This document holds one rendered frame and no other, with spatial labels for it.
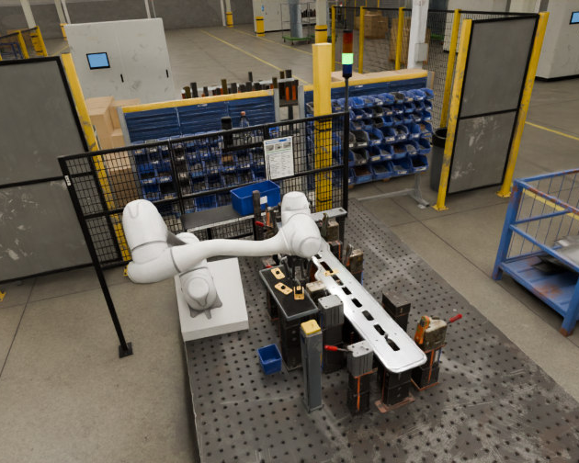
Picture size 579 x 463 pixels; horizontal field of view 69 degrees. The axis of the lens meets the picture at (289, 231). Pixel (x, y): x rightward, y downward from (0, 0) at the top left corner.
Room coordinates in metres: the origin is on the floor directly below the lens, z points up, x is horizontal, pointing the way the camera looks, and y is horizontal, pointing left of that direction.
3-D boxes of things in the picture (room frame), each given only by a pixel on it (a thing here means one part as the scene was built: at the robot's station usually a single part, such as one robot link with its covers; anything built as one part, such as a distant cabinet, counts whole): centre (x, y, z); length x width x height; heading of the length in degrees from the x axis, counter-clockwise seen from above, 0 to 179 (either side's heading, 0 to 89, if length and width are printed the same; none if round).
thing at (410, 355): (1.82, -0.22, 1.00); 1.38 x 0.22 x 0.02; 20
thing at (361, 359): (1.22, -0.25, 0.88); 0.11 x 0.10 x 0.36; 110
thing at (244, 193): (2.64, 0.22, 1.10); 0.30 x 0.17 x 0.13; 120
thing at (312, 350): (1.26, -0.06, 0.92); 0.08 x 0.08 x 0.44; 20
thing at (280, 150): (2.83, 0.04, 1.30); 0.23 x 0.02 x 0.31; 110
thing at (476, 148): (4.53, -2.22, 1.00); 1.04 x 0.14 x 2.00; 106
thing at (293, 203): (1.39, -0.03, 1.60); 0.13 x 0.11 x 0.16; 10
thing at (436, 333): (1.35, -0.58, 0.88); 0.15 x 0.11 x 0.36; 110
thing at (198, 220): (2.61, 0.29, 1.02); 0.90 x 0.22 x 0.03; 110
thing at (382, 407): (1.24, -0.43, 0.84); 0.18 x 0.06 x 0.29; 110
